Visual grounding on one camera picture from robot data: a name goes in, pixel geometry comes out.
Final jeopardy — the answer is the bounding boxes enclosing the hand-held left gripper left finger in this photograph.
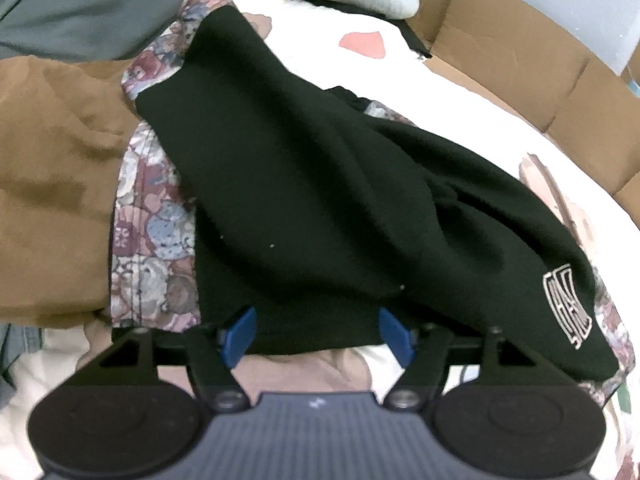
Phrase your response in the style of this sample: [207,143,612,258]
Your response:
[70,306,258,414]

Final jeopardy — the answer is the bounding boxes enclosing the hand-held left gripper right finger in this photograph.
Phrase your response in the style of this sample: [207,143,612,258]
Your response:
[378,307,553,414]

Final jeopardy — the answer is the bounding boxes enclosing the black pants with floral lining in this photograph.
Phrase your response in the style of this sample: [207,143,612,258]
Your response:
[107,0,631,406]

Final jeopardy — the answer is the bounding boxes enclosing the blue-grey garment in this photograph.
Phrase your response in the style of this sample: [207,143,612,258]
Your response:
[0,322,46,401]

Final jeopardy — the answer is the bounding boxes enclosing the white bear printed blanket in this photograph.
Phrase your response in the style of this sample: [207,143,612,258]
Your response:
[0,0,640,480]

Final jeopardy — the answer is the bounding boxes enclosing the brown garment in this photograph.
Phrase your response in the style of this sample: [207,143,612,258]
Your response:
[0,55,146,331]

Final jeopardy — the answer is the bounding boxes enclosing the flattened cardboard sheet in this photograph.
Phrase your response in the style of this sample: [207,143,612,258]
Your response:
[405,0,640,201]

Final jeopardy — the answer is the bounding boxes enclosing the grey cloth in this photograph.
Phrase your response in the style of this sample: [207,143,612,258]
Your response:
[0,0,281,66]

